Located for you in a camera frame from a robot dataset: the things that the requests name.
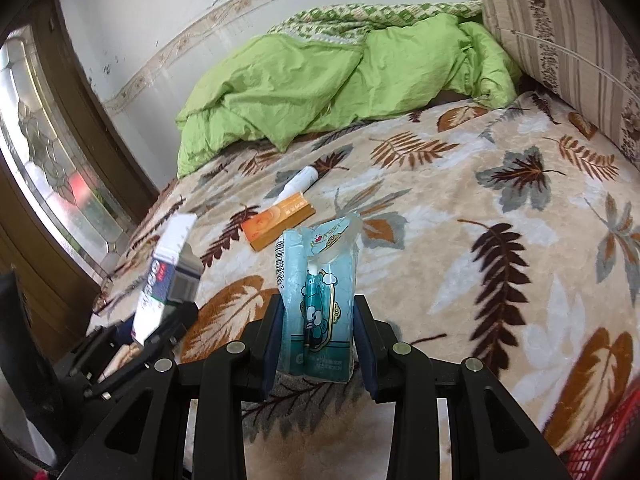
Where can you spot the wooden glass panel door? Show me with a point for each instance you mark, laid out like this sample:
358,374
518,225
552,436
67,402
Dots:
55,160

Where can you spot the red plastic basket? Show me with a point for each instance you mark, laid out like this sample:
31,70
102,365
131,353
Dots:
610,445

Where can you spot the teal tissue packet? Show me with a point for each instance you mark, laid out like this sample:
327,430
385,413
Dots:
315,310

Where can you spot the white spray bottle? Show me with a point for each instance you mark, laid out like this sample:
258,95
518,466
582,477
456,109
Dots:
300,181

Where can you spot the striped brown pillow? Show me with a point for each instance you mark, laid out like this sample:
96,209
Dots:
575,45

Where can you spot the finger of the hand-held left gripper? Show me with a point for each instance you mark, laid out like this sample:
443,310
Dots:
182,317
117,340

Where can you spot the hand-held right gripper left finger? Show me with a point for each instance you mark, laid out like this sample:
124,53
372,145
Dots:
273,342

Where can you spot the green quilt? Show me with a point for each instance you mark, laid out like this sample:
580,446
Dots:
325,85

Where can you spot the orange cardboard box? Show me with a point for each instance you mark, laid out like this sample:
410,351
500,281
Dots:
275,222

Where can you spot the white and blue torn box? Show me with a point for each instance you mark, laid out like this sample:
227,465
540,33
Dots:
170,270

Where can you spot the leaf print blanket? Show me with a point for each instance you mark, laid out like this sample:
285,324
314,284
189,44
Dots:
475,260

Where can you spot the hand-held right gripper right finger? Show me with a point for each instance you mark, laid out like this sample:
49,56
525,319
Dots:
363,347

